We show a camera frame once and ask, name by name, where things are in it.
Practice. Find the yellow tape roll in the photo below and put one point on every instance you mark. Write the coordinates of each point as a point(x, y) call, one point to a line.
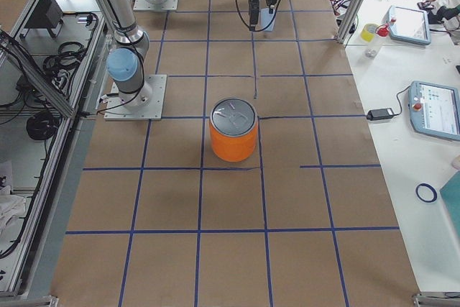
point(368, 32)

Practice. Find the teach pendant far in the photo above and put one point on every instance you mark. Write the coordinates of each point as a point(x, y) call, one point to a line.
point(408, 25)

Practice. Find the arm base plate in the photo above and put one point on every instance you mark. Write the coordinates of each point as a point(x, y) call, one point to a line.
point(155, 5)
point(148, 104)

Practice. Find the teach pendant near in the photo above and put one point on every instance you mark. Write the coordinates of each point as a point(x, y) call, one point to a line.
point(434, 110)

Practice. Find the orange can with grey lid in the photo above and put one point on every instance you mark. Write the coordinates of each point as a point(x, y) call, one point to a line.
point(233, 125)

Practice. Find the teal board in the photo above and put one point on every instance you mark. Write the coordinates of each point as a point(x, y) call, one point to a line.
point(451, 198)

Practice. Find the teach pendant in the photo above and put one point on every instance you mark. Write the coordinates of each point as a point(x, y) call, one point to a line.
point(434, 110)
point(408, 25)

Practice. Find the black power brick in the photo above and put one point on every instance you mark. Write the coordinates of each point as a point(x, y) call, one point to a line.
point(380, 114)

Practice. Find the white crumpled cloth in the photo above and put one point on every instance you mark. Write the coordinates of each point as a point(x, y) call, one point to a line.
point(12, 206)

